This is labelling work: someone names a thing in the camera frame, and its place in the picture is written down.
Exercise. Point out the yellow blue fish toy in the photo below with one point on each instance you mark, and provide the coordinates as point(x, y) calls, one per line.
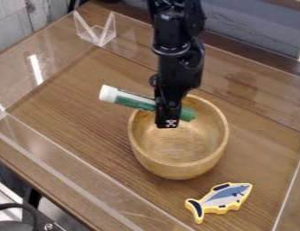
point(225, 197)

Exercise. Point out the green white marker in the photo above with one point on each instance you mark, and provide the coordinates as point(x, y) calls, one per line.
point(127, 98)

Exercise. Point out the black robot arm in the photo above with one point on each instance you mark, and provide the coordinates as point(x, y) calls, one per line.
point(179, 21)

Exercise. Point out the brown wooden bowl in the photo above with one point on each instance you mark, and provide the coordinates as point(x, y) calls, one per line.
point(184, 152)

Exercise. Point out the clear acrylic tray wall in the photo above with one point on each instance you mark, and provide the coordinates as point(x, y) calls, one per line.
point(92, 196)

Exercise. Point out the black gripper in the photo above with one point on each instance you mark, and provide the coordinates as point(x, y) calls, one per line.
point(179, 75)

